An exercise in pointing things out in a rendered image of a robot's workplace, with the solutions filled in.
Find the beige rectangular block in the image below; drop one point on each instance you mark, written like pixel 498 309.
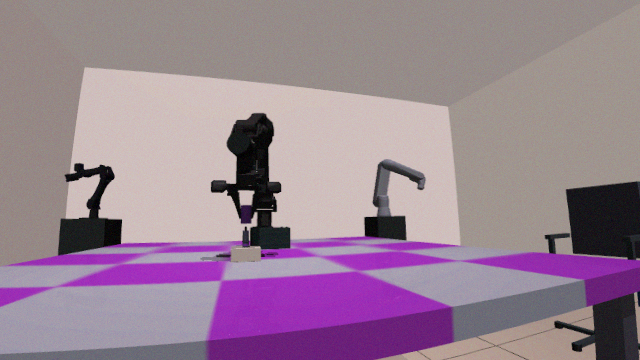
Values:
pixel 246 254

